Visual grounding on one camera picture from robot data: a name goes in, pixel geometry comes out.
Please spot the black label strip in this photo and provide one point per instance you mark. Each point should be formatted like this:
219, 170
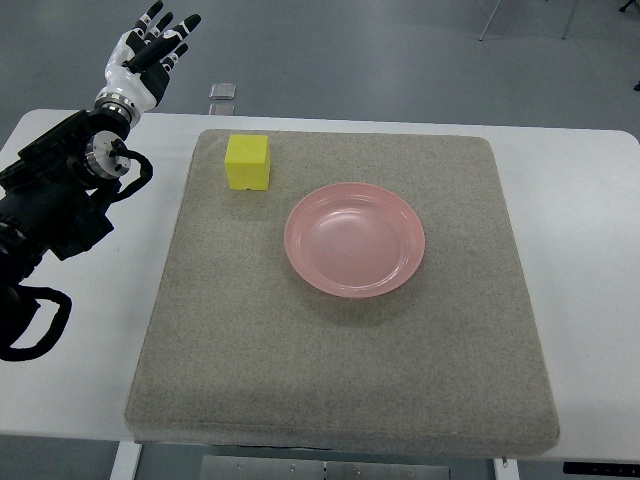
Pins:
625, 470

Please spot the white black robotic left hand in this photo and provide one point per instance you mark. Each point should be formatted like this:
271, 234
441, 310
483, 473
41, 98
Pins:
138, 70

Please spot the yellow foam block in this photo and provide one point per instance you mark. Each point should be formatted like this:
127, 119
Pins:
248, 162

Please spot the clear floor socket cover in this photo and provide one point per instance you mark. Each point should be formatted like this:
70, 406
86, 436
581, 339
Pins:
222, 91

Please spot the pink plate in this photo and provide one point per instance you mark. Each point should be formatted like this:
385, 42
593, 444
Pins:
354, 240

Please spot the white table leg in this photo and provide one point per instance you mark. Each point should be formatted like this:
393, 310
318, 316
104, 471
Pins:
126, 461

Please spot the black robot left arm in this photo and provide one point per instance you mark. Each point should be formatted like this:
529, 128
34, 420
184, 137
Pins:
56, 197

